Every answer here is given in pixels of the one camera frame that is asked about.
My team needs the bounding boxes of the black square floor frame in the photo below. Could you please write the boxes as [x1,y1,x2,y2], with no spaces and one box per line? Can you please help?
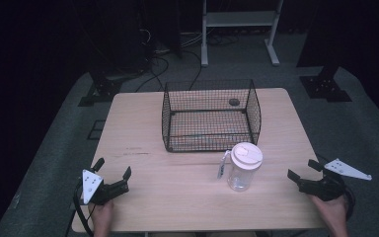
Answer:
[86,119,107,141]

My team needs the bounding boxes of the black wire mesh basket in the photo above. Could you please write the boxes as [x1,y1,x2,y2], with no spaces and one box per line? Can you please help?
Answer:
[161,79,263,153]

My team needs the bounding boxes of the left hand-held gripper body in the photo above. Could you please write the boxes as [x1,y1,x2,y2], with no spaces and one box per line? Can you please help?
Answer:
[80,169,130,206]

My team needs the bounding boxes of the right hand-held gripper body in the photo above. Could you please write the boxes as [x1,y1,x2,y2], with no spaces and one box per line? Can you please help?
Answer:
[297,158,373,202]

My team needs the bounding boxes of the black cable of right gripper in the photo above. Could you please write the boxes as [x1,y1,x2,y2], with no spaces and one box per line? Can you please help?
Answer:
[315,152,356,221]

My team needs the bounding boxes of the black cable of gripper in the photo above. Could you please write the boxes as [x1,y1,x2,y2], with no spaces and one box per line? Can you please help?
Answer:
[315,152,356,221]
[73,179,95,237]

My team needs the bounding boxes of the person's right hand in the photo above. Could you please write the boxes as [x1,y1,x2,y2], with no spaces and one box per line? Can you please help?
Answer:
[310,194,349,237]

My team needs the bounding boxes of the person's left hand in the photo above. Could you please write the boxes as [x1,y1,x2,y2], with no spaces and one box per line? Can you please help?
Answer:
[88,199,115,237]

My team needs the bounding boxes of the white metal stand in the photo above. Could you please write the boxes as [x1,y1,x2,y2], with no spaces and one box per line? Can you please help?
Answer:
[200,0,284,68]

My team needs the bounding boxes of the black stand base plate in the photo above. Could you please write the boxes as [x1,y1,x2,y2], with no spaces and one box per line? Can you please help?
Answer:
[299,65,353,103]
[77,70,123,108]

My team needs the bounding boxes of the clear plastic bottle white lid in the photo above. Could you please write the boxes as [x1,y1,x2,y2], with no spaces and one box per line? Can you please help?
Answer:
[216,141,264,193]

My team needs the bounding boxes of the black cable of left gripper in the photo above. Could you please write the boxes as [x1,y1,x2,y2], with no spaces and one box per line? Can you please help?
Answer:
[73,179,95,237]

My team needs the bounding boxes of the black floor cables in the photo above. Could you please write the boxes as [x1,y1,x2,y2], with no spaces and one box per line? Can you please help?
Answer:
[134,28,241,93]

